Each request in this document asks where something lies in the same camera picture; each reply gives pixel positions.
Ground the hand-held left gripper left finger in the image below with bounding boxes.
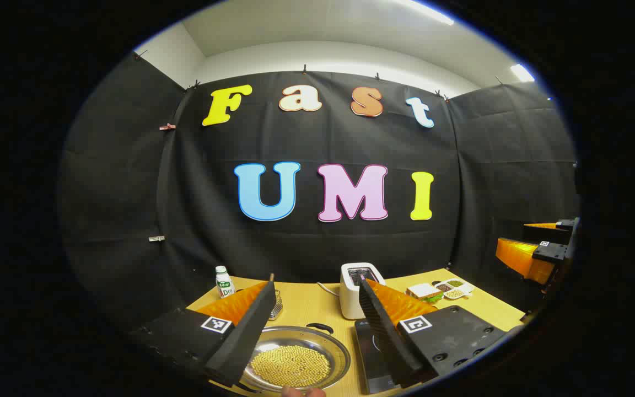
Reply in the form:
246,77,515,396
127,278,278,388

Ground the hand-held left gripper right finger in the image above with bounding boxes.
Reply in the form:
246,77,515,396
357,277,508,389

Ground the black induction cooktop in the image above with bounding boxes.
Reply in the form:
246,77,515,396
354,319,406,395

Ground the steel pot with black handles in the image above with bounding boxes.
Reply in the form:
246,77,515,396
240,323,351,393

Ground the pile of yellow soybeans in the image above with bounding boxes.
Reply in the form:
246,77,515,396
251,345,331,388

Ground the white toaster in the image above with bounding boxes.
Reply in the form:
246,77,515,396
340,262,386,320

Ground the sandwich with lettuce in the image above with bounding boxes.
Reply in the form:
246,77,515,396
406,283,444,303

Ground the white bottle with green label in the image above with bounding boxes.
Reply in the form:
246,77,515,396
216,266,234,298

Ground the white divided tray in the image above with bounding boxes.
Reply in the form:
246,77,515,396
432,277,475,301

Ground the black backdrop cloth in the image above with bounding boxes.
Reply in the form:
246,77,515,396
58,52,580,331

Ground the wire basket with wooden handle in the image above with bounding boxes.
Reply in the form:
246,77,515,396
268,273,284,321

